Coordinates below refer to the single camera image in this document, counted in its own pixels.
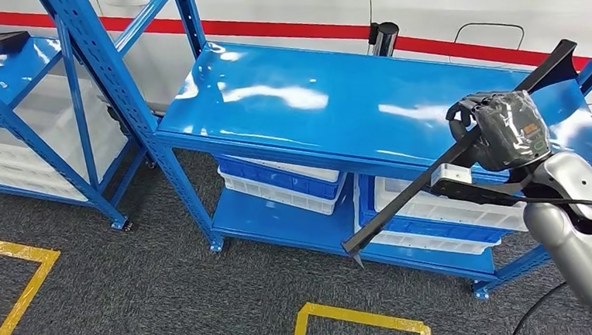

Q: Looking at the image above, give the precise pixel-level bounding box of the black cylindrical post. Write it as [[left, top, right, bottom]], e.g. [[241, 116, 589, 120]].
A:
[[367, 21, 401, 58]]

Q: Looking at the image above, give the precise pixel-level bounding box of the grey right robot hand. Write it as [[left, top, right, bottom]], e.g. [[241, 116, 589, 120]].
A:
[[444, 88, 555, 176]]

